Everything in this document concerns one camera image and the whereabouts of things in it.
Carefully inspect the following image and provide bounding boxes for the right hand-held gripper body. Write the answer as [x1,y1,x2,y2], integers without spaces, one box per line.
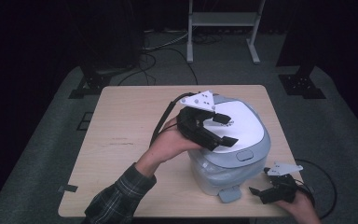
[259,161,304,205]

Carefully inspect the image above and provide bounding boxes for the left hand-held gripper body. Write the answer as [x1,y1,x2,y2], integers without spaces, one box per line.
[176,90,224,152]

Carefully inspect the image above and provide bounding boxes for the light blue plastic container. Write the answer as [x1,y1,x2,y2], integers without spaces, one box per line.
[187,92,272,204]

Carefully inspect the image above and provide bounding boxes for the person's right hand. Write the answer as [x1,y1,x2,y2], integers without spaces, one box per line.
[274,191,322,224]

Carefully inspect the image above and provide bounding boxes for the person's left hand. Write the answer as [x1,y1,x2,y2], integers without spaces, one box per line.
[134,116,201,178]

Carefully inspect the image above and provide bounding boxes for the black stand with perforated base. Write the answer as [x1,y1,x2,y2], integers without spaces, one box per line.
[275,0,327,100]

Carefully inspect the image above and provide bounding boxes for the white metal stand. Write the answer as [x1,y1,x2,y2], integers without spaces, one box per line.
[186,0,267,65]

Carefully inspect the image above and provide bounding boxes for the dark tape strip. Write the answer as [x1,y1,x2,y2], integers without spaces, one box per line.
[57,184,79,194]

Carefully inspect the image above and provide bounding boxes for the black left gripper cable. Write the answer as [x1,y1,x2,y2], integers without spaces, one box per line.
[148,91,200,147]

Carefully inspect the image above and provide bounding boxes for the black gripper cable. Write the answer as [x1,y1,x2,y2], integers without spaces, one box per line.
[148,91,200,147]
[294,158,338,219]

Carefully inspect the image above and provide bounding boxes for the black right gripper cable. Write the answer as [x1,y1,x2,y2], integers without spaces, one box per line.
[294,158,338,219]

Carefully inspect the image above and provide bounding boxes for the black floor cables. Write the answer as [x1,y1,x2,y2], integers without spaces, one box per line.
[117,29,223,87]

